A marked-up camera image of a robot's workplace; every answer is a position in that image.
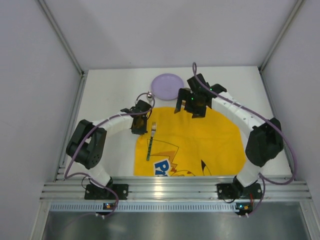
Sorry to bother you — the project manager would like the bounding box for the purple plastic plate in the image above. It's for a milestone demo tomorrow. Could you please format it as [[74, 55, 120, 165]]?
[[150, 73, 185, 101]]

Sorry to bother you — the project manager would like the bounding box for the fork with teal handle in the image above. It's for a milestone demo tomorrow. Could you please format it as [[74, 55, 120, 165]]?
[[146, 122, 157, 162]]

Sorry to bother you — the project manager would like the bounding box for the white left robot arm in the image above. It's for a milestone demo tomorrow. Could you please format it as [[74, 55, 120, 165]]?
[[64, 92, 155, 189]]

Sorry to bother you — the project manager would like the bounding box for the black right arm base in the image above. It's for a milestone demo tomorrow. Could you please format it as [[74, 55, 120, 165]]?
[[216, 183, 263, 203]]

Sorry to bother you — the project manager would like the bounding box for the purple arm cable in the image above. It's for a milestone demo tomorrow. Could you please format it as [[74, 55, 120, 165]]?
[[64, 92, 156, 217], [192, 61, 297, 218]]

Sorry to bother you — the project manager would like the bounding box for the spoon with teal handle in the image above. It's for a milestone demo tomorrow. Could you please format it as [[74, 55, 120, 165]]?
[[146, 91, 154, 102]]

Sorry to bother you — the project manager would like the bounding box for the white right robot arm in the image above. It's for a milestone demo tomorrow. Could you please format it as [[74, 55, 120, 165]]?
[[175, 73, 284, 188]]

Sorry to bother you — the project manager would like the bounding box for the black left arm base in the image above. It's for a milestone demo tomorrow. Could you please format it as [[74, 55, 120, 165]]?
[[84, 183, 129, 200]]

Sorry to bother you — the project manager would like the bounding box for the yellow Pikachu cloth placemat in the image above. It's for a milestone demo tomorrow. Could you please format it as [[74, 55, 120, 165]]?
[[133, 107, 246, 177]]

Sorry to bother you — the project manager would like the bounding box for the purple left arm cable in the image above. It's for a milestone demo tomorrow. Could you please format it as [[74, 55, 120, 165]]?
[[64, 92, 156, 217]]

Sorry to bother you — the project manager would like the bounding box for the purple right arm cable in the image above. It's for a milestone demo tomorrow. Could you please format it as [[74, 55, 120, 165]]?
[[192, 61, 297, 218]]

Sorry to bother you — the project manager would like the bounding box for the aluminium mounting rail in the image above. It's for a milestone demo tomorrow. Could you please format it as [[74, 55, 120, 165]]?
[[40, 176, 312, 202]]

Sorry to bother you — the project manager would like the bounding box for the perforated cable duct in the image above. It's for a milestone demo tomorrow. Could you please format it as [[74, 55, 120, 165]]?
[[50, 202, 252, 213]]

